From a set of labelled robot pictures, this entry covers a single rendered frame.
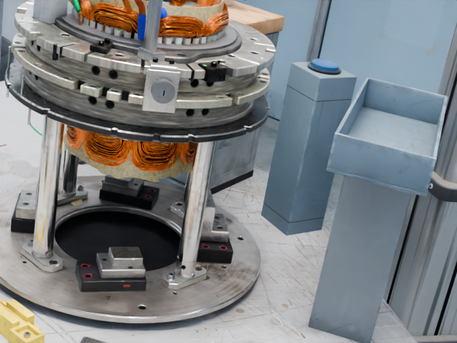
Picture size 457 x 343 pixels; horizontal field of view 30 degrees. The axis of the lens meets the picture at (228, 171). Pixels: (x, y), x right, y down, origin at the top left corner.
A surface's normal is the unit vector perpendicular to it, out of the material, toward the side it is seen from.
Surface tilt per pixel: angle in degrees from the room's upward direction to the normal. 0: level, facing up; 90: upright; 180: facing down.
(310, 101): 90
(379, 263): 90
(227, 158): 90
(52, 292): 0
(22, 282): 0
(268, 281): 0
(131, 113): 90
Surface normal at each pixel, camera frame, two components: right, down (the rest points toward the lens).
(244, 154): 0.81, 0.35
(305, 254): 0.16, -0.90
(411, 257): -0.95, -0.04
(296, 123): -0.83, 0.09
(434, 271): 0.27, 0.42
